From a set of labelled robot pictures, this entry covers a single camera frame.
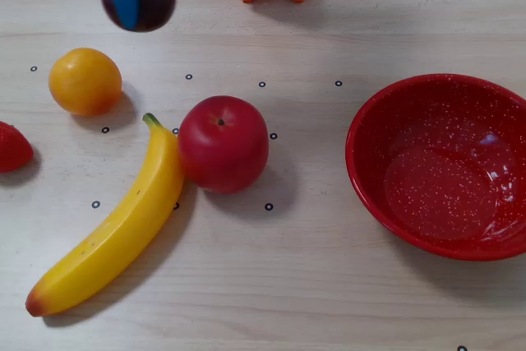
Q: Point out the yellow banana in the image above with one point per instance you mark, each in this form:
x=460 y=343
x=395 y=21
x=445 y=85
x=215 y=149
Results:
x=119 y=227

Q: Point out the red apple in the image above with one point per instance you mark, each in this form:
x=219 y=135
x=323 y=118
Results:
x=224 y=145

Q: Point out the orange fruit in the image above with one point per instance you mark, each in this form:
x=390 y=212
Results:
x=84 y=81

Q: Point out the red speckled bowl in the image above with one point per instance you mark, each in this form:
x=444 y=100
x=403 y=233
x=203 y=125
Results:
x=444 y=170

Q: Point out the red strawberry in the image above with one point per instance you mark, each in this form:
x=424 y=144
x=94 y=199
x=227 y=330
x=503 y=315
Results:
x=12 y=149

